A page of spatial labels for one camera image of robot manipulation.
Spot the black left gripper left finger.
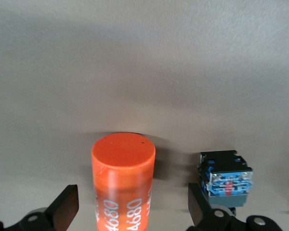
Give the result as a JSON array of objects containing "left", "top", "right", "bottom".
[{"left": 0, "top": 184, "right": 79, "bottom": 231}]

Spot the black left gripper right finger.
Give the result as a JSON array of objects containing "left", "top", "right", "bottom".
[{"left": 182, "top": 182, "right": 282, "bottom": 231}]

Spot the yellow push button switch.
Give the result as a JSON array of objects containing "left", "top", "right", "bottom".
[{"left": 197, "top": 150, "right": 253, "bottom": 216}]

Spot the orange cylinder with 4680 print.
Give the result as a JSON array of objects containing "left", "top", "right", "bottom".
[{"left": 91, "top": 131, "right": 157, "bottom": 231}]

